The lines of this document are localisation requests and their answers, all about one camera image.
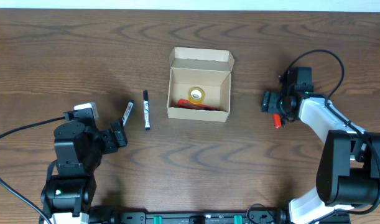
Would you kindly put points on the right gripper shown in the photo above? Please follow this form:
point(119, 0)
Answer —
point(267, 97)

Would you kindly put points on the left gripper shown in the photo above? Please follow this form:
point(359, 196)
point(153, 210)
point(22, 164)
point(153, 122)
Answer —
point(113, 144)

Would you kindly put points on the blue whiteboard marker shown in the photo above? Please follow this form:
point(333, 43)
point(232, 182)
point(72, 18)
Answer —
point(127, 112)

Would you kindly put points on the red and black stapler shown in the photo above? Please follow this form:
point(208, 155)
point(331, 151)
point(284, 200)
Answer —
point(278, 120)

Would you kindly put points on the red utility knife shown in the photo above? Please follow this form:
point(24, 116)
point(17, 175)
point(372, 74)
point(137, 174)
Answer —
point(192, 106)

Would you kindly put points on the yellow tape roll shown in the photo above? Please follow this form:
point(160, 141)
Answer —
point(196, 95)

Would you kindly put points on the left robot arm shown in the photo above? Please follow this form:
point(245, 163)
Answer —
point(70, 184)

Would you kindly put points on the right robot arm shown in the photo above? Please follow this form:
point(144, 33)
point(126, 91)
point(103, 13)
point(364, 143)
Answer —
point(348, 176)

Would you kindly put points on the black whiteboard marker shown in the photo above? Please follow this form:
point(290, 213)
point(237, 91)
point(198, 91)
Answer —
point(146, 110)

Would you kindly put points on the open cardboard box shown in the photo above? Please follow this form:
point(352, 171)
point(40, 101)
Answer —
point(200, 84)

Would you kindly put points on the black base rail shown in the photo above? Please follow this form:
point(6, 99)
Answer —
point(106, 215)

